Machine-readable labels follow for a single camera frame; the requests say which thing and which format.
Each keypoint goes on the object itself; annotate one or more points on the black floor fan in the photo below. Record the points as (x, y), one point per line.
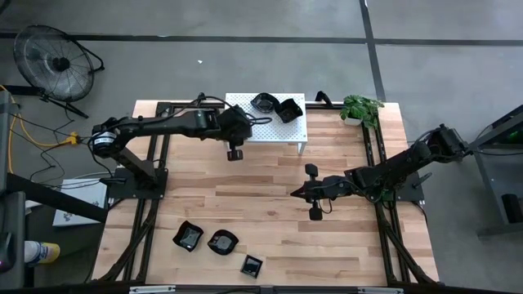
(61, 64)

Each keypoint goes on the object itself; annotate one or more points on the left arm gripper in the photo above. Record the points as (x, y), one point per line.
(236, 124)

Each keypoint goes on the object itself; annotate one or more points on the black leaf-shaped mini plate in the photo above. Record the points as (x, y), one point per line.
(265, 102)

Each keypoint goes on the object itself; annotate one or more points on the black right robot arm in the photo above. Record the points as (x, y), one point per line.
(392, 167)

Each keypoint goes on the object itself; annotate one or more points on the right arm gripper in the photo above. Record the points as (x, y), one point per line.
(331, 185)

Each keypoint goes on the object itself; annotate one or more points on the white printed box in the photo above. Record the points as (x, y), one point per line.
(73, 216)

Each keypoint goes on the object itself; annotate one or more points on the small potted green plant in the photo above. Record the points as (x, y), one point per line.
(361, 110)

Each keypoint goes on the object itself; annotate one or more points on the white yellow spray can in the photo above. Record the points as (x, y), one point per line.
(41, 252)

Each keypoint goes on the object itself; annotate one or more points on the silver aluminium extrusion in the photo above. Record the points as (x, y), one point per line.
(380, 290)
(153, 290)

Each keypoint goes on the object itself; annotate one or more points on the white perforated metal shelf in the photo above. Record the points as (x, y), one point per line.
(282, 132)

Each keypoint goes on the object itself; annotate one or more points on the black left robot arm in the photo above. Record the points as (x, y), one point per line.
(163, 124)

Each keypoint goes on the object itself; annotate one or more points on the grey metal workbench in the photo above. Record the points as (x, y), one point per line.
(486, 179)

